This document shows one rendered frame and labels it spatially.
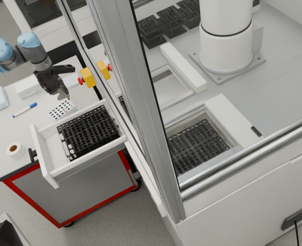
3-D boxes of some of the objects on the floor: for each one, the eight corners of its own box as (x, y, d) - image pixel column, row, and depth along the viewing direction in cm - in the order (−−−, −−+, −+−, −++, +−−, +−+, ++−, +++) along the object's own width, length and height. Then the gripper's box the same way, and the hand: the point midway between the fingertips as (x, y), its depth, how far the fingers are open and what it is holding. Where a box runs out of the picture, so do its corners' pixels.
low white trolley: (63, 235, 196) (-6, 180, 137) (43, 164, 235) (-17, 96, 176) (144, 193, 204) (111, 122, 145) (111, 130, 243) (75, 54, 184)
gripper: (28, 68, 131) (50, 101, 148) (40, 78, 125) (62, 112, 142) (44, 56, 134) (64, 90, 151) (57, 66, 128) (76, 100, 145)
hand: (66, 95), depth 146 cm, fingers open, 3 cm apart
